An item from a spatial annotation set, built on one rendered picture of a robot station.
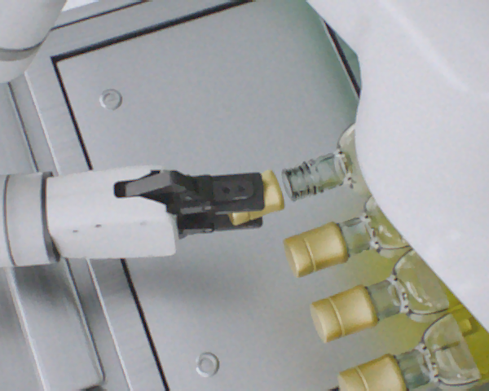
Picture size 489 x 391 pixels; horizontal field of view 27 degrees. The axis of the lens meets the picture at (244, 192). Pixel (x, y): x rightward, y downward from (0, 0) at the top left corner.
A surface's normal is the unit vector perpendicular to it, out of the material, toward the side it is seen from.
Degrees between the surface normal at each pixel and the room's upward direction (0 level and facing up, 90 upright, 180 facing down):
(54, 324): 90
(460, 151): 53
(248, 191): 90
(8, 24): 84
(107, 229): 73
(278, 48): 90
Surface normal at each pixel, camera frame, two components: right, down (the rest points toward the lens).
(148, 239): 0.07, 0.94
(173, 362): 0.03, -0.36
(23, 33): 0.44, 0.80
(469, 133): -0.31, 0.82
